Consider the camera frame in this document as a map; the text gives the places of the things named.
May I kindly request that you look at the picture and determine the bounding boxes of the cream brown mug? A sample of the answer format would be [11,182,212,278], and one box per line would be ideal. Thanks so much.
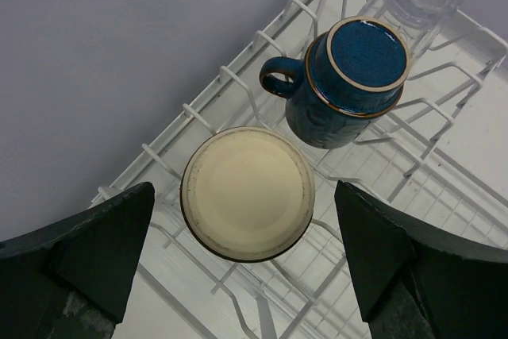
[179,126,316,263]

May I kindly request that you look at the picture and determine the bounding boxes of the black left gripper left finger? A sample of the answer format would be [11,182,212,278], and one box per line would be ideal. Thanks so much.
[1,182,155,338]

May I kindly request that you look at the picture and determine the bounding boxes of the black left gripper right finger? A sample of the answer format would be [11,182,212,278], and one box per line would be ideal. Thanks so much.
[334,181,507,338]

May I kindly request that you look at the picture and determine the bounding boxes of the dark blue mug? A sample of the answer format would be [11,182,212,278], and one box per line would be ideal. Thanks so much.
[259,17,411,149]

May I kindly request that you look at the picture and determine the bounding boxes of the white wire plate rack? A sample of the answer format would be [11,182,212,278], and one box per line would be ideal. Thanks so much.
[95,0,507,338]

